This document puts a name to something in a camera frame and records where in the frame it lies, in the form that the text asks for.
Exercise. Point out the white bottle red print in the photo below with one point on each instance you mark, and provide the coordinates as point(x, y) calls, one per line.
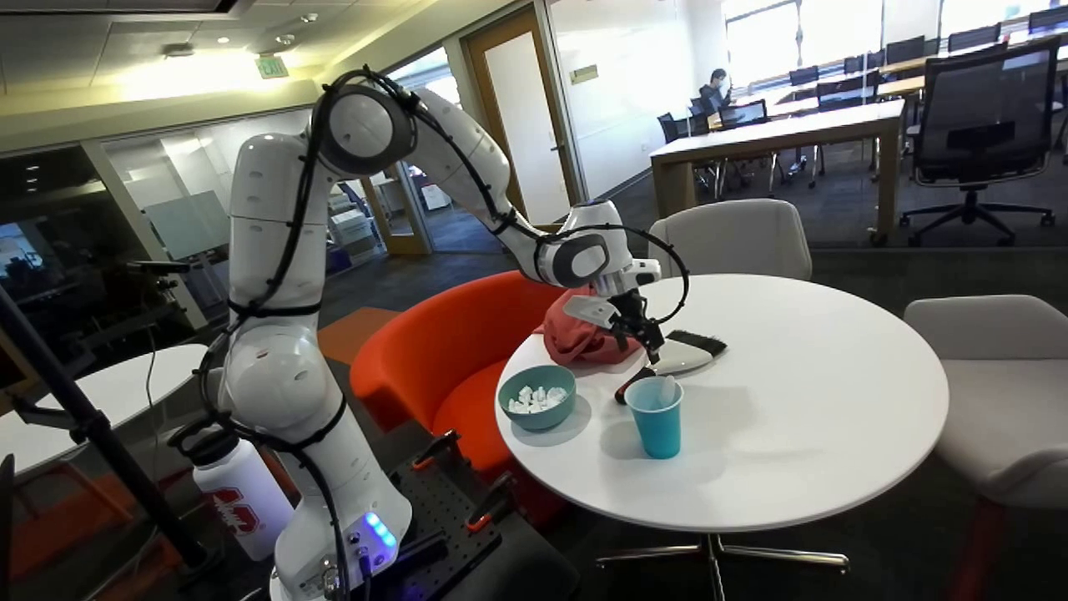
point(245, 503)

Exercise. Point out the wooden framed glass door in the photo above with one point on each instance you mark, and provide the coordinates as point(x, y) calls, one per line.
point(521, 110)

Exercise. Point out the small white chunks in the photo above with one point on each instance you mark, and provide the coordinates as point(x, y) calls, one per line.
point(540, 397)

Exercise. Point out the teal bowl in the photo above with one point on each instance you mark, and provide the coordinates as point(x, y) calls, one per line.
point(521, 417)

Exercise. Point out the green exit sign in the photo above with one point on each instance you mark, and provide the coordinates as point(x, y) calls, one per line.
point(272, 66)

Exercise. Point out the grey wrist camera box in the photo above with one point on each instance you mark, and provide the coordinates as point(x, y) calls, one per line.
point(595, 312)

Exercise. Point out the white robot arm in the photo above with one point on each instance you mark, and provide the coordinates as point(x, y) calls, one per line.
point(272, 367)

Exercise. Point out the black tripod pole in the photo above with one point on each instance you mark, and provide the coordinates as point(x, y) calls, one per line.
point(103, 440)

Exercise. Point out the black mesh office chair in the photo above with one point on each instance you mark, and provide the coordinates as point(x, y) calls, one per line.
point(986, 110)

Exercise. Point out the red crumpled cloth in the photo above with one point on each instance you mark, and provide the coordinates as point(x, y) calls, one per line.
point(578, 338)

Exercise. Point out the black robot mount platform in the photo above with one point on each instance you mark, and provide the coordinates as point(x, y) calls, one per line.
point(501, 569)

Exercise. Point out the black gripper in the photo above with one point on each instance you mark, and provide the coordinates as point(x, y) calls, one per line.
point(632, 308)

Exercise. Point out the orange tub armchair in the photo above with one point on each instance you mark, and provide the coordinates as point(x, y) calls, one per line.
point(434, 344)

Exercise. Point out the seated person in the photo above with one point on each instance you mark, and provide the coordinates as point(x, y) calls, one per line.
point(717, 88)

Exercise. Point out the long wooden table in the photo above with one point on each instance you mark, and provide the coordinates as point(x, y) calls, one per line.
point(778, 130)

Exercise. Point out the small white round table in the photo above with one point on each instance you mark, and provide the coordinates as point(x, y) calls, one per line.
point(123, 386)

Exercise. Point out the chrome table base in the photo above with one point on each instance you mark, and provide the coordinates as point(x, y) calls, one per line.
point(719, 553)

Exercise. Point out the blue plastic cup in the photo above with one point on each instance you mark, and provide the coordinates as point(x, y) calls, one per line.
point(655, 422)

